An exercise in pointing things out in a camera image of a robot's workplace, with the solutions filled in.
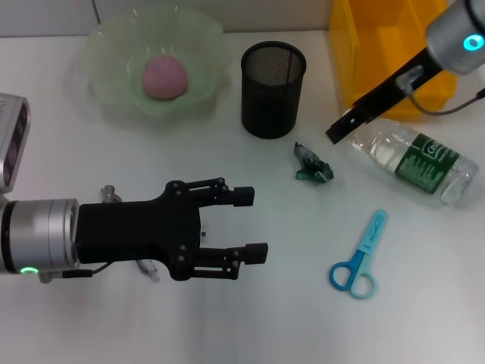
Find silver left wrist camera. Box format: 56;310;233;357
0;93;32;195

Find clear water bottle green label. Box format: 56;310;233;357
338;113;480;208

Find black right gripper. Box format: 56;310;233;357
324;47;444;146

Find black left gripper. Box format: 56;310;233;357
75;176;256;281

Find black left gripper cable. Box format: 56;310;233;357
37;263;111;284

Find grey right gripper cable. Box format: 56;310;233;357
396;64;485;115

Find blue scissors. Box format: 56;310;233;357
328;208;390;301

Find pink peach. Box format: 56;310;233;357
142;55;189;100

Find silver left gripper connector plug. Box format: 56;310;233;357
101;184;123;205

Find black mesh pen holder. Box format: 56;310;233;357
240;40;307;140

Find green plastic wrapper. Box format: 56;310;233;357
293;141;336;187

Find yellow plastic bin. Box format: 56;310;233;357
328;0;466;122

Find green translucent fruit bowl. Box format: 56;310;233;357
70;5;234;124

